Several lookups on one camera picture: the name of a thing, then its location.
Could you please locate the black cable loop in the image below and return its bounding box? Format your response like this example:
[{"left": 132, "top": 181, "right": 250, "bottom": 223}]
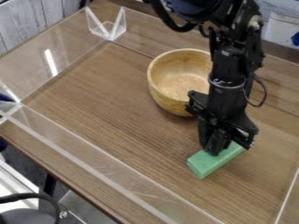
[{"left": 0, "top": 192, "right": 61, "bottom": 224}]

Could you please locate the black table leg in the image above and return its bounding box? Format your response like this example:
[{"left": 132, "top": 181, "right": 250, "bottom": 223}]
[{"left": 43, "top": 174, "right": 57, "bottom": 196}]

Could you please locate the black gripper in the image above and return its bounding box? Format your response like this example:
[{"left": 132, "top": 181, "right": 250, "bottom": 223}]
[{"left": 185, "top": 75, "right": 259, "bottom": 156}]

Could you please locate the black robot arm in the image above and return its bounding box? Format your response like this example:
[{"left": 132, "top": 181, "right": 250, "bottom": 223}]
[{"left": 149, "top": 0, "right": 266, "bottom": 156}]

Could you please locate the clear acrylic corner bracket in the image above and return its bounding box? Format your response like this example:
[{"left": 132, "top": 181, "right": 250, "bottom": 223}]
[{"left": 84, "top": 7, "right": 127, "bottom": 41}]

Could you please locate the clear acrylic front wall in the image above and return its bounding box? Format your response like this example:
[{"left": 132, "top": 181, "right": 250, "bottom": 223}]
[{"left": 0, "top": 86, "right": 223, "bottom": 224}]

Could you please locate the white bin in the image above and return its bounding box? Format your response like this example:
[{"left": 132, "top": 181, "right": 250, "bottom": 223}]
[{"left": 263, "top": 8, "right": 299, "bottom": 50}]

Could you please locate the green rectangular block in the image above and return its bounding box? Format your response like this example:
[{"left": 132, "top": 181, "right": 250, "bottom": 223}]
[{"left": 187, "top": 142, "right": 244, "bottom": 179}]

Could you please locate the light wooden bowl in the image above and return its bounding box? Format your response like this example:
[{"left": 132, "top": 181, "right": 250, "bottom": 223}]
[{"left": 147, "top": 48, "right": 211, "bottom": 117}]

